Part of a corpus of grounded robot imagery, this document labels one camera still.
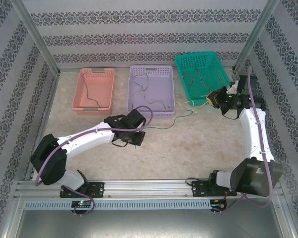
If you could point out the small electronics board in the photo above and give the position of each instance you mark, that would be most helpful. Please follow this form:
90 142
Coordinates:
218 204
82 203

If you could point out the teal plastic basket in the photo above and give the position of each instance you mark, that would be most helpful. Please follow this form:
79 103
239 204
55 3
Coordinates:
213 67

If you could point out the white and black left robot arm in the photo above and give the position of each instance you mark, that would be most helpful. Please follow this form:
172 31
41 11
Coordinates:
89 136

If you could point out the pink plastic basket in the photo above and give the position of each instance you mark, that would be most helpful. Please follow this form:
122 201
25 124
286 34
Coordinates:
101 86

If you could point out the purple plastic basket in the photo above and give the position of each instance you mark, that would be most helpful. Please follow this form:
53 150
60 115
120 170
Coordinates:
159 84

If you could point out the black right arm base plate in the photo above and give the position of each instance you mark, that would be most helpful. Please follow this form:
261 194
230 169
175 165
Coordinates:
198 188

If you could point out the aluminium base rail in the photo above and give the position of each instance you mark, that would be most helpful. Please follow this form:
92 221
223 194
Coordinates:
144 188

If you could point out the aluminium frame side rail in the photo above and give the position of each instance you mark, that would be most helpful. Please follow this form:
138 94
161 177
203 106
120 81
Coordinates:
49 99

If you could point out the aluminium frame post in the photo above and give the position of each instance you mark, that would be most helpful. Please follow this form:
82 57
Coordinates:
38 37
254 37

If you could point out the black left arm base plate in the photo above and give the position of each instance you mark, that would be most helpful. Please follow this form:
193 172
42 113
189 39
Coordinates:
99 189

